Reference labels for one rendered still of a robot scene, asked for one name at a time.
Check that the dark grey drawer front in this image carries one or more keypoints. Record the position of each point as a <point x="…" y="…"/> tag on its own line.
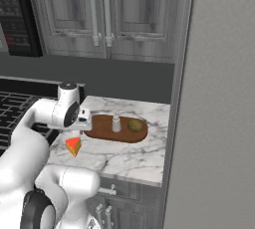
<point x="136" y="189"/>

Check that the orange cheese wedge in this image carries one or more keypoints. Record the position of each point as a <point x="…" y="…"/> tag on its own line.
<point x="73" y="146"/>

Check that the white condiment shaker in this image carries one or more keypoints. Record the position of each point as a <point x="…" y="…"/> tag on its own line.
<point x="116" y="124"/>

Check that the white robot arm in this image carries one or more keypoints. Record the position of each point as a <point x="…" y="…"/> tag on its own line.
<point x="23" y="160"/>

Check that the brown wooden cutting board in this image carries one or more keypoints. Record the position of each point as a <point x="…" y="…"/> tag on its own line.
<point x="106" y="132"/>

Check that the brown potato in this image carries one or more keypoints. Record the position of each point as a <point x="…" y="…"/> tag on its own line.
<point x="134" y="125"/>

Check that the black hob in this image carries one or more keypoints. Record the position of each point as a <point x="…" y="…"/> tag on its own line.
<point x="13" y="107"/>

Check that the black microwave oven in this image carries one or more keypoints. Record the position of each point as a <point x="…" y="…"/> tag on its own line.
<point x="16" y="14"/>

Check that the dark grey base cupboard door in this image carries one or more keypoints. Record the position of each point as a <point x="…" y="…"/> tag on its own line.
<point x="132" y="214"/>
<point x="93" y="213"/>

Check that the grey wooden cupboard door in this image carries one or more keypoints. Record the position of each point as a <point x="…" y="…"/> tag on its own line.
<point x="146" y="10"/>
<point x="66" y="7"/>

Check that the grey tall fridge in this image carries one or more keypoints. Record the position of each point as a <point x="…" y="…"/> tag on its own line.
<point x="215" y="107"/>

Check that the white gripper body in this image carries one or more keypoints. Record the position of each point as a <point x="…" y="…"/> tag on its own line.
<point x="83" y="125"/>

